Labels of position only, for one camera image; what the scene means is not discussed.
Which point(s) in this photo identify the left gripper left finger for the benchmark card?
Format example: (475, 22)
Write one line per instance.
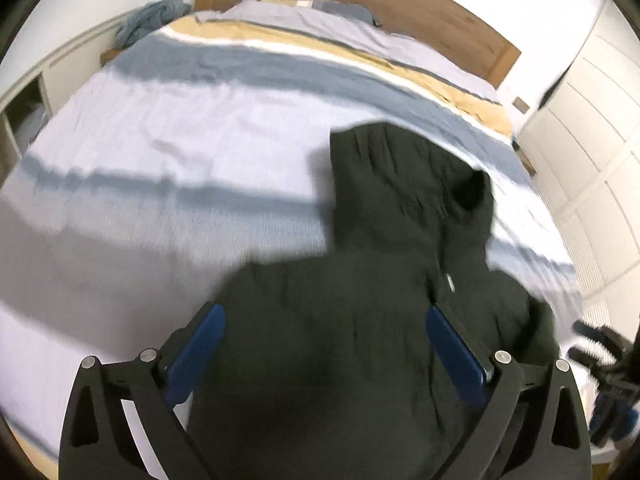
(97, 441)

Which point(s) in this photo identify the white wardrobe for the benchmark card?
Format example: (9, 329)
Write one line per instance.
(584, 146)

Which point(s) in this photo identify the black puffer coat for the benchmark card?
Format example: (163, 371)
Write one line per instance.
(325, 370)

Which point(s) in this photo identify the striped pillow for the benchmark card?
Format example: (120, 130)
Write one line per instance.
(356, 34)

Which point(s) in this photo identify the right wall switch plate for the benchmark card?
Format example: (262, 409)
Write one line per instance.
(520, 105)

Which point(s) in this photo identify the striped duvet cover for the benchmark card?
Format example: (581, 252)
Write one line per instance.
(202, 148)

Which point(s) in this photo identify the blue crumpled cloth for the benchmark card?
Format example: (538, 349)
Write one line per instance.
(148, 19)

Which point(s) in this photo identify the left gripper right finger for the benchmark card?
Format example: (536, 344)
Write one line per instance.
(528, 420)

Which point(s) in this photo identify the white low shelf unit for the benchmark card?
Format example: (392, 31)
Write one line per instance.
(46, 87)

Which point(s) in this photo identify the dark blue pillow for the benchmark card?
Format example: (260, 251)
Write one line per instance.
(346, 10)

